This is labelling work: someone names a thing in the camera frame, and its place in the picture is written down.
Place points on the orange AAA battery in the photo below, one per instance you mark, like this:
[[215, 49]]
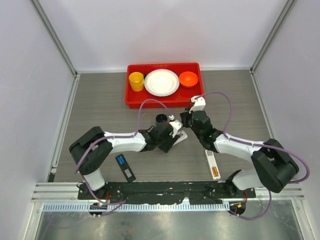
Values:
[[215, 172]]

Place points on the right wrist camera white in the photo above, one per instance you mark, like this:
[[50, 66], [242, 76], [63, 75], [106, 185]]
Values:
[[198, 103]]

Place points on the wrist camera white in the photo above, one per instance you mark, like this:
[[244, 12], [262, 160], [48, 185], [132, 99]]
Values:
[[198, 103], [176, 125]]

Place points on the white slotted cable duct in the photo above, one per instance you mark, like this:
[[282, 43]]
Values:
[[89, 206]]

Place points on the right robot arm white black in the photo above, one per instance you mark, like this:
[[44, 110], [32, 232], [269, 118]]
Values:
[[273, 168]]

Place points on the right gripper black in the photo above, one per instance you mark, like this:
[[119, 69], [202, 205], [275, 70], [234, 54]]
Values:
[[185, 116]]

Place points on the black remote blue batteries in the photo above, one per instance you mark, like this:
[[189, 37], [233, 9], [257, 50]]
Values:
[[126, 170]]

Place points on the yellow plastic cup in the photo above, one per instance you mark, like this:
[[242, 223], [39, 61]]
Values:
[[136, 81]]

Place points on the white remote control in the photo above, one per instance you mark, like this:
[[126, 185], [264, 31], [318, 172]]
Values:
[[181, 136]]

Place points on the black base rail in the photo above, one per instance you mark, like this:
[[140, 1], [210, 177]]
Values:
[[171, 192]]

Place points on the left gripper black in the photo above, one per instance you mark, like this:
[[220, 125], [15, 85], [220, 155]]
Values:
[[165, 148]]

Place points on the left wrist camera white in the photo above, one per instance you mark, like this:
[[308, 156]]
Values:
[[176, 125]]

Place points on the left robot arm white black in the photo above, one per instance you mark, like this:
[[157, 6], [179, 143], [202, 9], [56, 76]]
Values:
[[91, 149]]

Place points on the red plastic tray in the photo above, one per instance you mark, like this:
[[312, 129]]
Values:
[[181, 98]]

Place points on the orange plastic bowl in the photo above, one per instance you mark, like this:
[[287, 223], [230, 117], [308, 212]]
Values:
[[188, 79]]

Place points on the white remote orange batteries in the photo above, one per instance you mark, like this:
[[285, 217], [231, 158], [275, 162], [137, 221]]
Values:
[[211, 161]]

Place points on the white paper plate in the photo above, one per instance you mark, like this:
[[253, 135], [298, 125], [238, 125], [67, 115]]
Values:
[[161, 82]]

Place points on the blue AAA battery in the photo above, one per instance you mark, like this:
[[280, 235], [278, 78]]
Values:
[[121, 160]]

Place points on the dark blue ceramic mug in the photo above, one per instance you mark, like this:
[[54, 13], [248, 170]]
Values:
[[161, 118]]

